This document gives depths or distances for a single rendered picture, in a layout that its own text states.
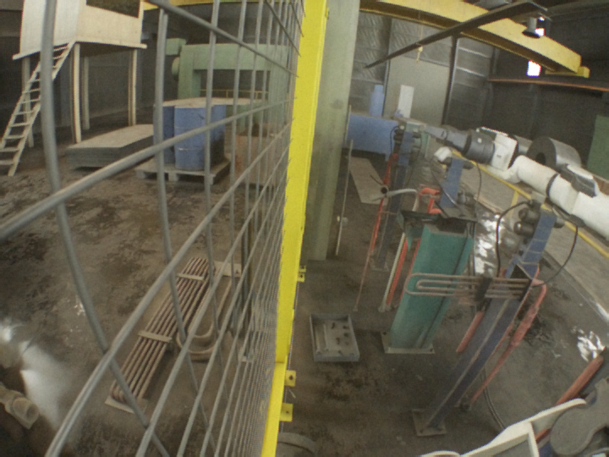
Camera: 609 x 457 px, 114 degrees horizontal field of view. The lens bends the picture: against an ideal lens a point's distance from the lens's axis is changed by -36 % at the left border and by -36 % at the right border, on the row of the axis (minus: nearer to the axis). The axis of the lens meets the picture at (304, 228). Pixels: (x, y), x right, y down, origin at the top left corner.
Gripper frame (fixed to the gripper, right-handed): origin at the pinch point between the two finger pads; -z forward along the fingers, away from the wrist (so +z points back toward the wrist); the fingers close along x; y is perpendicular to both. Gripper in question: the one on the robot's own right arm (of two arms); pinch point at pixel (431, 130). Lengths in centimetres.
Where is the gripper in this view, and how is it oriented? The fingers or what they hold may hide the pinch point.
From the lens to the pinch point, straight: 90.7
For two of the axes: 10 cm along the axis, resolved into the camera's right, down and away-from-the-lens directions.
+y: 2.1, -9.0, -3.9
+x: 2.0, -3.5, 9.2
